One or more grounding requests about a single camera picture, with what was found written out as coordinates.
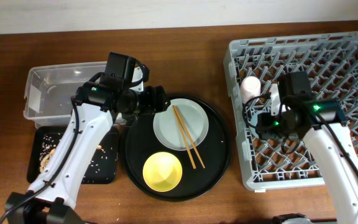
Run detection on light grey plate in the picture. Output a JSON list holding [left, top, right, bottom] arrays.
[[153, 98, 209, 151]]

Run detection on pink cup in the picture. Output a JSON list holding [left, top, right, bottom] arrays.
[[240, 76, 261, 104]]

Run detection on wooden chopstick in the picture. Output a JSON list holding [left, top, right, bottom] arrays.
[[175, 106, 205, 169], [172, 106, 196, 169]]

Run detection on yellow bowl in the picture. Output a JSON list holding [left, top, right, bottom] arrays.
[[142, 152, 183, 192]]

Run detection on food scraps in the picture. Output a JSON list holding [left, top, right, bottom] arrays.
[[37, 133, 116, 184]]

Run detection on blue cup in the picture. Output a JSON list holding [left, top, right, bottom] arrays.
[[249, 111, 262, 135]]

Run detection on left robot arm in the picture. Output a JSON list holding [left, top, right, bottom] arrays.
[[0, 52, 170, 223]]

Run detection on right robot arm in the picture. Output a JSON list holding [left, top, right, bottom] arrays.
[[254, 72, 358, 223]]

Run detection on grey dishwasher rack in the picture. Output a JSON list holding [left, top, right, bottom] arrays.
[[223, 32, 358, 192]]

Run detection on clear plastic bin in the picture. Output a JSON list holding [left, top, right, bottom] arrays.
[[23, 62, 106, 128]]

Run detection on black rectangular tray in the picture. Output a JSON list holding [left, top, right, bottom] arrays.
[[27, 126, 119, 184]]

